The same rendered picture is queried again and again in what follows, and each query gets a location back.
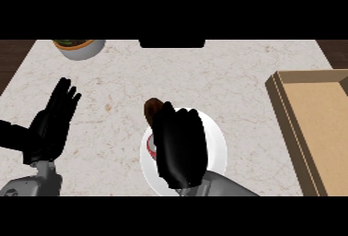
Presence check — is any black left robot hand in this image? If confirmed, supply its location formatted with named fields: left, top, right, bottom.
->
left=0, top=77, right=82, bottom=166

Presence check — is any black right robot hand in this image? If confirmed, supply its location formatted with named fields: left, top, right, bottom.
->
left=150, top=100, right=209, bottom=190

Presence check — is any white plate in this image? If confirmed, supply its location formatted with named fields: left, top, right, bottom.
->
left=138, top=107, right=228, bottom=197

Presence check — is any brown sweet potato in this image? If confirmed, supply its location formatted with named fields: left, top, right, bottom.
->
left=143, top=98, right=165, bottom=127

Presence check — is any white plant pot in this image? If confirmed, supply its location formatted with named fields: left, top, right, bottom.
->
left=51, top=40, right=107, bottom=62

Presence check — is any black appliance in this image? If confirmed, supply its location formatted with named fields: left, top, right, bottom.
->
left=137, top=40, right=206, bottom=49

